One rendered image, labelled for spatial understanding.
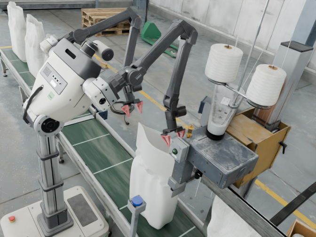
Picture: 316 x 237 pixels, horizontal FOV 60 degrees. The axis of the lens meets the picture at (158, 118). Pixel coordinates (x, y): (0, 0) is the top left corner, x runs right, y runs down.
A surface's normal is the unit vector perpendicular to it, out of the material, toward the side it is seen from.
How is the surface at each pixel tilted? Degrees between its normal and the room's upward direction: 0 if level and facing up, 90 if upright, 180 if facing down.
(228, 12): 90
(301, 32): 90
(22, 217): 0
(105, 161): 0
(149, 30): 75
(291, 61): 90
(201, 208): 0
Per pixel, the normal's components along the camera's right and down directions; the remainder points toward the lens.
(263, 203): 0.14, -0.83
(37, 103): -0.51, -0.34
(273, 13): -0.78, 0.26
